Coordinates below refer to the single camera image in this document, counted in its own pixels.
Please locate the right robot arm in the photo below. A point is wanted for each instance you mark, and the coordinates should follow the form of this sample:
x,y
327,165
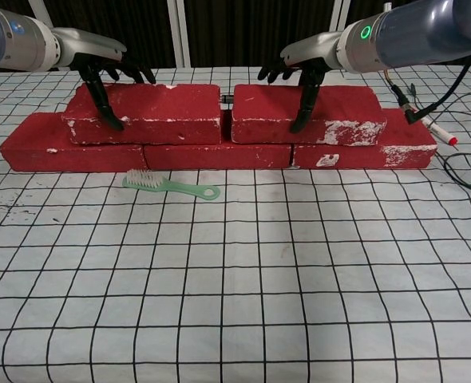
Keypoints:
x,y
419,36

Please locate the green scrubbing brush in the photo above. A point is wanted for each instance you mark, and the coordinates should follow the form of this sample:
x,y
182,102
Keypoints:
x,y
191,190

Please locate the checkered white tablecloth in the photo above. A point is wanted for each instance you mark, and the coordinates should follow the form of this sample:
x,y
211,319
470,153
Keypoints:
x,y
235,299

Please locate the red brick chipped white edges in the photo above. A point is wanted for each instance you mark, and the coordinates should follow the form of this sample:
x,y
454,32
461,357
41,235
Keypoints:
x,y
159,107

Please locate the red brick with white label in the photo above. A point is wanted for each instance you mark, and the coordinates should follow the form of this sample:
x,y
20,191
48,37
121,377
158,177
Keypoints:
x,y
359,159

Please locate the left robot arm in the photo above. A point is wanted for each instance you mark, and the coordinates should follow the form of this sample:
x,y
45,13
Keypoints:
x,y
16,44

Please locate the white marker red cap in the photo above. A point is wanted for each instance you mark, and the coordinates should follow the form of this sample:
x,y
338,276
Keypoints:
x,y
439,131

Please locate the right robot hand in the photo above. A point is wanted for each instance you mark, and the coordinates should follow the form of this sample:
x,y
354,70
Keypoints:
x,y
315,50

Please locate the plain red brick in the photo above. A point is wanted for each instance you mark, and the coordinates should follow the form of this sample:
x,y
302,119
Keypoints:
x,y
76,159
219,157

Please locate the red brick large white scuff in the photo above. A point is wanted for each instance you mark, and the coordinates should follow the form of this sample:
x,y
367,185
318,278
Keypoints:
x,y
267,103

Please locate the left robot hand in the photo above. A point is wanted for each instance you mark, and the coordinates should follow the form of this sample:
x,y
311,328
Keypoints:
x,y
88,46

